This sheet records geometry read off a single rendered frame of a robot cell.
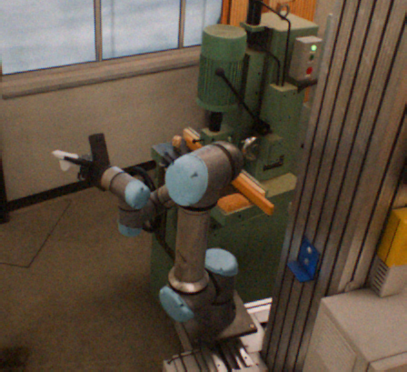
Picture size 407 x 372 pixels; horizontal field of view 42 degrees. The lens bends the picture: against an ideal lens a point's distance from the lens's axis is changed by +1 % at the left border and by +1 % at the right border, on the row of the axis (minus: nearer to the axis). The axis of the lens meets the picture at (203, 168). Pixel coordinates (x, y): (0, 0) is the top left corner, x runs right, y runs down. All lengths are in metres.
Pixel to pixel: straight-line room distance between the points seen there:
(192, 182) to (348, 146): 0.37
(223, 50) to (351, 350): 1.21
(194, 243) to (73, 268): 1.79
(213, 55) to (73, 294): 1.57
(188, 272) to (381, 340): 0.52
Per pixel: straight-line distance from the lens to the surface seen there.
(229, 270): 1.59
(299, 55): 2.18
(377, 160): 1.11
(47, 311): 2.92
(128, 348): 2.72
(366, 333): 1.26
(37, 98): 3.26
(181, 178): 1.27
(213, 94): 2.10
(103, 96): 3.44
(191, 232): 1.37
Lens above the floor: 2.11
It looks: 32 degrees down
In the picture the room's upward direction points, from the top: 6 degrees clockwise
